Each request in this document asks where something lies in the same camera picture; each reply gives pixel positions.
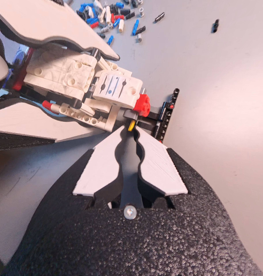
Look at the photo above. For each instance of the small black brick pin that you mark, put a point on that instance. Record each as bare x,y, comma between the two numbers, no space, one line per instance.
215,26

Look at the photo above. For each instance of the small yellow brick axle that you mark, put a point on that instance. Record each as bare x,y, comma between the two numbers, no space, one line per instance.
131,126

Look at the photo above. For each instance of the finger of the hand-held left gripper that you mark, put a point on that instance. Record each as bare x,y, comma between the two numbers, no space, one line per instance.
23,120
45,21

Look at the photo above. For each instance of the toy brick vehicle model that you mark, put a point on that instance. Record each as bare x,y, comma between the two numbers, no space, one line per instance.
79,82

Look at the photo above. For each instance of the pile of small brick parts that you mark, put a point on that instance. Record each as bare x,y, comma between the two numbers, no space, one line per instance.
110,17

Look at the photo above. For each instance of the small black brick axle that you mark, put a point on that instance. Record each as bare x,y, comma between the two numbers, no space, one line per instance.
159,17

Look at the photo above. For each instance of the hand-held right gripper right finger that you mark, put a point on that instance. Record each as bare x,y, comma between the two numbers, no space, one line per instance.
161,168

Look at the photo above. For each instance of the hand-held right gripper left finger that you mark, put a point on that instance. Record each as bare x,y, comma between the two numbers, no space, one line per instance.
99,168

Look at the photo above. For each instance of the grey desk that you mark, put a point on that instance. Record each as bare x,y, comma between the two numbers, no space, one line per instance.
217,108

